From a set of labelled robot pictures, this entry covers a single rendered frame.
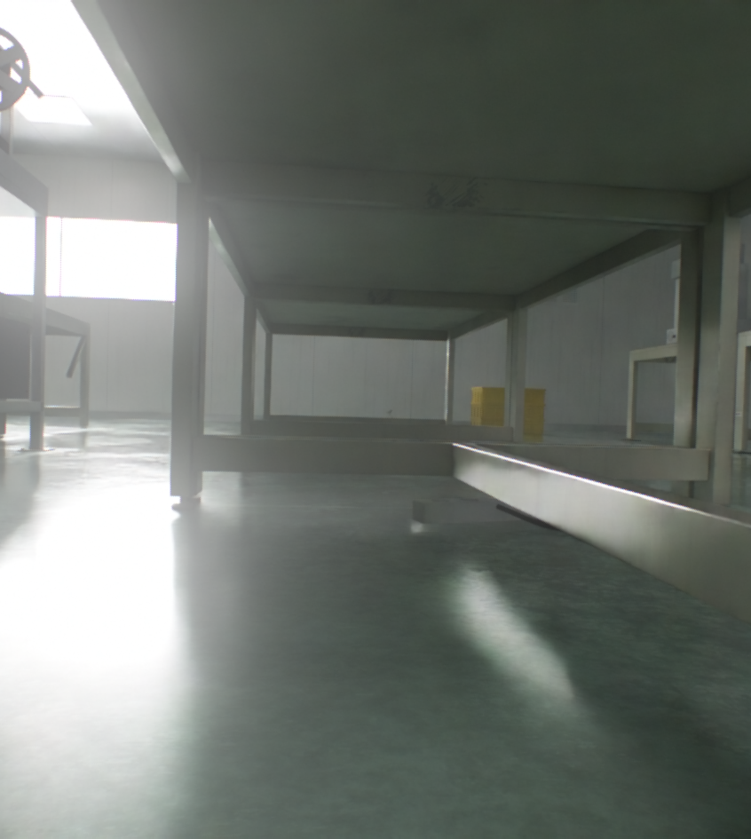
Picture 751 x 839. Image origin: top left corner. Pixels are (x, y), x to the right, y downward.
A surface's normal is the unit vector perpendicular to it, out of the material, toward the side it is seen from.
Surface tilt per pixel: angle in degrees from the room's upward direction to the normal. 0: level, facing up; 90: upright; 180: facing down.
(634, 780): 0
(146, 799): 0
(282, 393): 90
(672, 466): 90
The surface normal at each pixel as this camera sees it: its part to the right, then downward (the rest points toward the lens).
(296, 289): 0.10, 0.02
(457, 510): 0.34, 0.03
